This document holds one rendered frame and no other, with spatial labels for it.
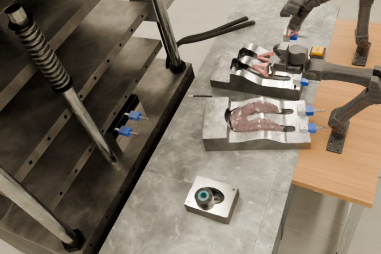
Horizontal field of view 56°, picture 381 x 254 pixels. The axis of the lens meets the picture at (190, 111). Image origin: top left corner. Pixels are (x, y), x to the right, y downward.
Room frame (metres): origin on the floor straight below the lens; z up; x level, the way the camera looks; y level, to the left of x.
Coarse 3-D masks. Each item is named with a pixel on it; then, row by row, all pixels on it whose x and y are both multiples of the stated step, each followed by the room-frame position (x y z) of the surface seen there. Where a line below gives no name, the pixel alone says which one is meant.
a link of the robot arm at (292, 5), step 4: (288, 0) 1.56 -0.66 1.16; (292, 0) 1.51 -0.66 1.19; (296, 0) 1.52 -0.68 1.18; (300, 0) 1.52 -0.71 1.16; (304, 0) 1.53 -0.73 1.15; (288, 4) 1.52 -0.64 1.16; (292, 4) 1.51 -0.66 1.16; (296, 4) 1.51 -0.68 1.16; (300, 4) 1.49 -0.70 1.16; (304, 4) 1.49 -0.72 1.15; (308, 4) 1.46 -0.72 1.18; (312, 4) 1.45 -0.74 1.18; (288, 8) 1.51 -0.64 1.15; (292, 8) 1.50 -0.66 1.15; (296, 8) 1.50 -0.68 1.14; (308, 8) 1.46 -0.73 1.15; (312, 8) 1.45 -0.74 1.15; (296, 12) 1.50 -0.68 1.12
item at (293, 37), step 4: (284, 32) 1.56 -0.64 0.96; (288, 32) 1.55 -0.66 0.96; (292, 32) 1.55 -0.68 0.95; (284, 36) 1.54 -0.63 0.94; (292, 36) 1.52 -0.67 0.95; (296, 36) 1.51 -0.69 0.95; (300, 36) 1.51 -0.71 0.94; (304, 36) 1.50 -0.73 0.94; (284, 40) 1.54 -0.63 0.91; (288, 40) 1.53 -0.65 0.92
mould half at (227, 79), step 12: (252, 48) 1.54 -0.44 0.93; (228, 60) 1.58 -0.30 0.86; (240, 60) 1.47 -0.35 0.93; (252, 60) 1.45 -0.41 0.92; (216, 72) 1.51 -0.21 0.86; (228, 72) 1.48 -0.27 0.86; (240, 72) 1.38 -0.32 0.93; (276, 72) 1.35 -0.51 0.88; (216, 84) 1.45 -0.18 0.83; (228, 84) 1.40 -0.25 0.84; (240, 84) 1.36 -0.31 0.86; (252, 84) 1.32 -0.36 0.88; (264, 84) 1.29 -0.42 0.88; (276, 84) 1.26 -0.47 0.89; (288, 84) 1.23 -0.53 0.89; (300, 84) 1.21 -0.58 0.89; (276, 96) 1.24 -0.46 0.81; (288, 96) 1.21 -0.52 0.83
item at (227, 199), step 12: (204, 180) 0.84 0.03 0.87; (192, 192) 0.80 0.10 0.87; (216, 192) 0.78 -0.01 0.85; (228, 192) 0.75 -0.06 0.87; (192, 204) 0.75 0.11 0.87; (216, 204) 0.72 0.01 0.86; (228, 204) 0.70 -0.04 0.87; (204, 216) 0.71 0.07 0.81; (216, 216) 0.67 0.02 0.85; (228, 216) 0.66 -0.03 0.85
